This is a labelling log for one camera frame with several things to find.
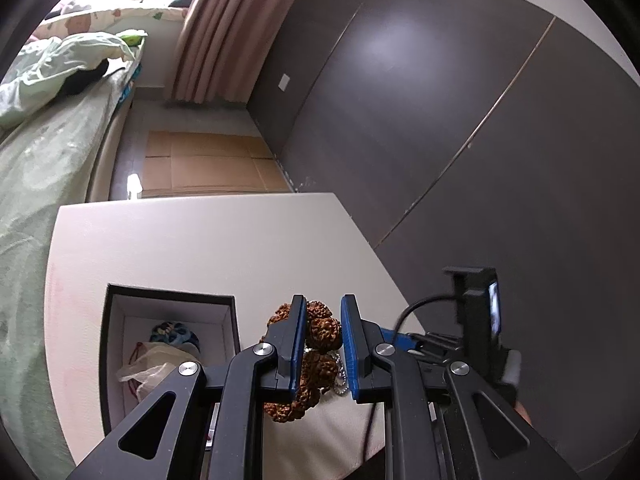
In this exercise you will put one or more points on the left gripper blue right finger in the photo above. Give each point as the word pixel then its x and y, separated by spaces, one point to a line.
pixel 369 375

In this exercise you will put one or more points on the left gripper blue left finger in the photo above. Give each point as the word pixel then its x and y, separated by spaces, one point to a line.
pixel 280 382

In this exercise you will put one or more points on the green tissue pack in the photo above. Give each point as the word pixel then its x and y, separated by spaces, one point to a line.
pixel 132 37

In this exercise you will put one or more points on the black open jewelry box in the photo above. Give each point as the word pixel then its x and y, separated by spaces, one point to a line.
pixel 147 333

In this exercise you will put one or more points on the pink right curtain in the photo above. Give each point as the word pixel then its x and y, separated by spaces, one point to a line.
pixel 222 48

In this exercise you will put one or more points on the flattened cardboard sheets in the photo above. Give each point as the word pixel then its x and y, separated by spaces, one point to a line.
pixel 191 163

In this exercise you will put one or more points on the light green duvet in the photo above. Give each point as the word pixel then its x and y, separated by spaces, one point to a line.
pixel 40 69

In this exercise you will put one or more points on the bed with green sheet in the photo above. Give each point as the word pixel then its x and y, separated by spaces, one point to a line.
pixel 46 162

